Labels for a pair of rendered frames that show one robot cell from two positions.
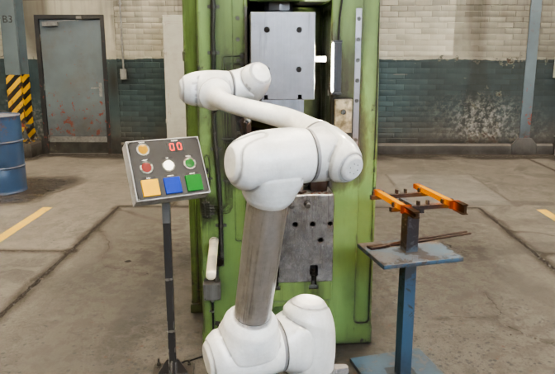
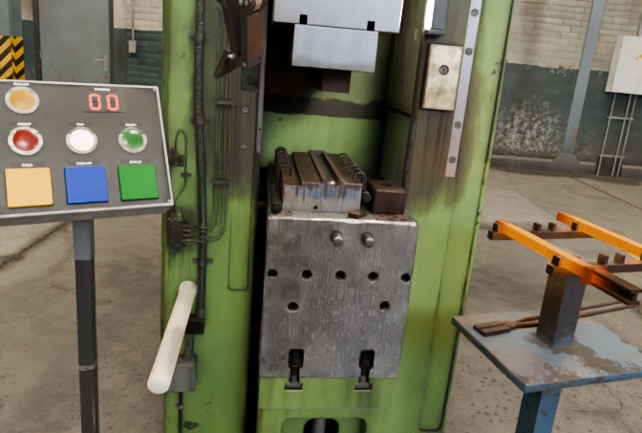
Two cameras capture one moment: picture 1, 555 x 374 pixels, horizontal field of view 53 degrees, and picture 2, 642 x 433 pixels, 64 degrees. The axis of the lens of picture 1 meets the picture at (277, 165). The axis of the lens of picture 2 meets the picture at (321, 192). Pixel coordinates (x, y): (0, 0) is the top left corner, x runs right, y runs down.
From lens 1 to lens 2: 1.40 m
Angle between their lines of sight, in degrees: 4
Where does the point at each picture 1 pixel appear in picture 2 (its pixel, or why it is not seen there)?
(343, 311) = (403, 413)
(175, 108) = not seen: hidden behind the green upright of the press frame
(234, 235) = (226, 280)
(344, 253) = (416, 321)
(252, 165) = not seen: outside the picture
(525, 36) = (582, 43)
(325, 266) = (389, 352)
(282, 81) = not seen: outside the picture
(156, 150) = (56, 106)
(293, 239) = (334, 303)
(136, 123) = not seen: hidden behind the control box
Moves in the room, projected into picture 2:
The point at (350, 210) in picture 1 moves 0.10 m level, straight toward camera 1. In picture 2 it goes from (434, 249) to (438, 262)
